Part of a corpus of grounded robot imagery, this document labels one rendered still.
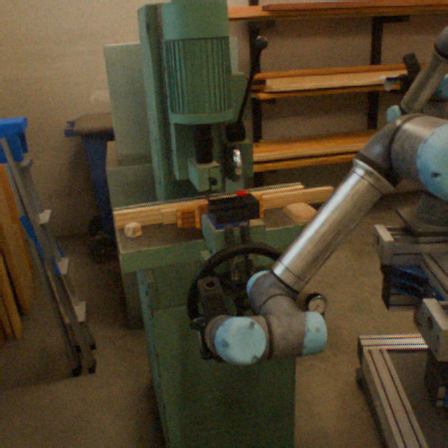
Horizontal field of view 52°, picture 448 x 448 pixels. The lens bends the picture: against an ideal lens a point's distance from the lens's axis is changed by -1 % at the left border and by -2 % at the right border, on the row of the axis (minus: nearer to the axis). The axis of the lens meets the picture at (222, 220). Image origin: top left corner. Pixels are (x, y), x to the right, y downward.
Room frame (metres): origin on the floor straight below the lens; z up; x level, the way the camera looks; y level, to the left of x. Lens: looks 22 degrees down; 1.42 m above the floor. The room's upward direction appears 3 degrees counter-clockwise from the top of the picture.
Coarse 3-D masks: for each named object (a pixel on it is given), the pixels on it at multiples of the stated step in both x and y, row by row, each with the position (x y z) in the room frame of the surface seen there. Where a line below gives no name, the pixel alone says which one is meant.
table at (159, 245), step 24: (264, 216) 1.32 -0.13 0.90; (288, 216) 1.31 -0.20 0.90; (120, 240) 1.20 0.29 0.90; (144, 240) 1.19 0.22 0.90; (168, 240) 1.18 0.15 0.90; (192, 240) 1.17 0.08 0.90; (288, 240) 1.23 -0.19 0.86; (144, 264) 1.13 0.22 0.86; (168, 264) 1.14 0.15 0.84; (240, 264) 1.10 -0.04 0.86; (264, 264) 1.11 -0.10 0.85
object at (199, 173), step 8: (192, 160) 1.38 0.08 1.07; (192, 168) 1.35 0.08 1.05; (200, 168) 1.29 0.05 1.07; (208, 168) 1.29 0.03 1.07; (216, 168) 1.30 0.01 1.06; (192, 176) 1.36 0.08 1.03; (200, 176) 1.29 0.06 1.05; (208, 176) 1.29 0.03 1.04; (216, 176) 1.30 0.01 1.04; (200, 184) 1.29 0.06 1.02; (208, 184) 1.29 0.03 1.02
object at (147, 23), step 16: (144, 16) 1.50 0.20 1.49; (144, 32) 1.54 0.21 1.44; (144, 48) 1.59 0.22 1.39; (144, 64) 1.63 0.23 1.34; (160, 64) 1.50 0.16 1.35; (144, 80) 1.69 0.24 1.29; (160, 80) 1.50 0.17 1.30; (160, 96) 1.50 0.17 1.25; (160, 112) 1.49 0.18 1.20; (160, 128) 1.49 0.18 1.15; (160, 144) 1.49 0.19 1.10; (160, 160) 1.49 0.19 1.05; (224, 160) 1.55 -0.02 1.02; (160, 176) 1.51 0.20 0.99; (224, 176) 1.55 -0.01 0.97; (160, 192) 1.56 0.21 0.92; (176, 192) 1.50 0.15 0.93; (192, 192) 1.52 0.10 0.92
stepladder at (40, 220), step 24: (0, 120) 1.85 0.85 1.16; (24, 120) 1.86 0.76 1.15; (0, 144) 1.74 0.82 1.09; (24, 144) 1.90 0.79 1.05; (24, 168) 1.88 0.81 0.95; (24, 192) 1.74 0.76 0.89; (24, 216) 1.74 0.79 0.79; (48, 216) 1.85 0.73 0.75; (48, 240) 1.80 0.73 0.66; (48, 264) 1.74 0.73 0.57; (48, 288) 1.75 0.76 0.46; (72, 288) 1.93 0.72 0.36; (72, 312) 1.77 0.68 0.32; (72, 360) 1.75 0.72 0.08
